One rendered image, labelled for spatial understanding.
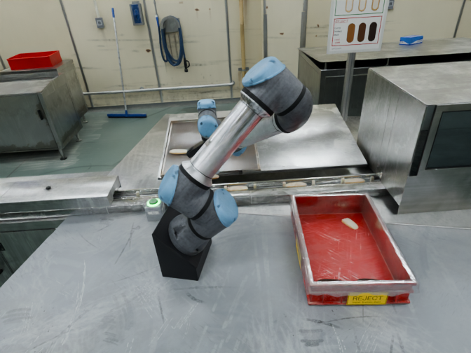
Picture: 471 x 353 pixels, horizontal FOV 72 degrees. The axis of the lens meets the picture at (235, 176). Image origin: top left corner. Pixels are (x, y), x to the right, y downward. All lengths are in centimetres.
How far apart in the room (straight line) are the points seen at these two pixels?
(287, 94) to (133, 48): 440
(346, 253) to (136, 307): 76
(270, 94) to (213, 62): 420
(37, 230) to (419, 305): 160
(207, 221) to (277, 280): 34
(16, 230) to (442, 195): 190
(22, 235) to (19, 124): 248
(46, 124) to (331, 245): 339
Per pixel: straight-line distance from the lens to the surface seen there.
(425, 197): 155
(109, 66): 538
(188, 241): 110
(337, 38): 218
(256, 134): 114
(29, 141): 426
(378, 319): 115
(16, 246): 193
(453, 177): 155
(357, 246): 133
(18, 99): 409
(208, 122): 122
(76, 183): 172
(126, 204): 156
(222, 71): 513
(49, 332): 125
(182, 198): 97
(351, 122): 236
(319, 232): 136
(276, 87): 92
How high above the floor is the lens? 172
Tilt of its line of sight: 32 degrees down
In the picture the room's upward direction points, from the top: 4 degrees counter-clockwise
